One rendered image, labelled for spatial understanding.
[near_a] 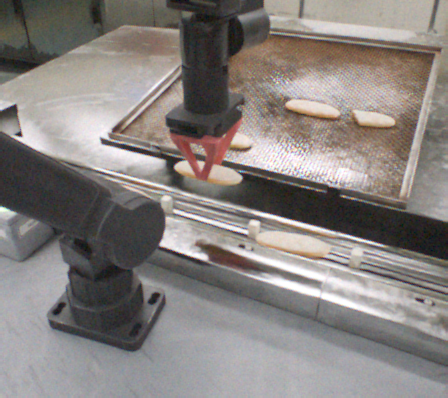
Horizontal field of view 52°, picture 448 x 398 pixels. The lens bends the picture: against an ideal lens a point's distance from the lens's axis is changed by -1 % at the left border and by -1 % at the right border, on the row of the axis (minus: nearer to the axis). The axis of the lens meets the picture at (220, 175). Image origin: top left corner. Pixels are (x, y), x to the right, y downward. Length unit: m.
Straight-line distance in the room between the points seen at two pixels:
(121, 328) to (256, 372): 0.16
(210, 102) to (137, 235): 0.18
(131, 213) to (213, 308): 0.18
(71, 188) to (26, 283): 0.26
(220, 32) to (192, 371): 0.37
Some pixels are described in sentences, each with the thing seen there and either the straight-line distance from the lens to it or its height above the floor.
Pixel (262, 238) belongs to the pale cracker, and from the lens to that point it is 0.63.
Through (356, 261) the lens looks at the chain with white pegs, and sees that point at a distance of 0.61.
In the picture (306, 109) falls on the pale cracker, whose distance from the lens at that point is 0.84.
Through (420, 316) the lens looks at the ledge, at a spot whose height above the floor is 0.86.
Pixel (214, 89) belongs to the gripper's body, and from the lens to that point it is 0.55.
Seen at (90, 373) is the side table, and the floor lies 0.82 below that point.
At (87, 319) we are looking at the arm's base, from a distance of 0.55.
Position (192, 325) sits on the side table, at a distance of 0.57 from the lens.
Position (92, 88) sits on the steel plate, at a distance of 1.27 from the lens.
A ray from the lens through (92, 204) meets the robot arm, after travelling 0.45.
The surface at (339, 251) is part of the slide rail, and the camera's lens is 0.64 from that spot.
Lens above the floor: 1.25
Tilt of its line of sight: 31 degrees down
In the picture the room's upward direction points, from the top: straight up
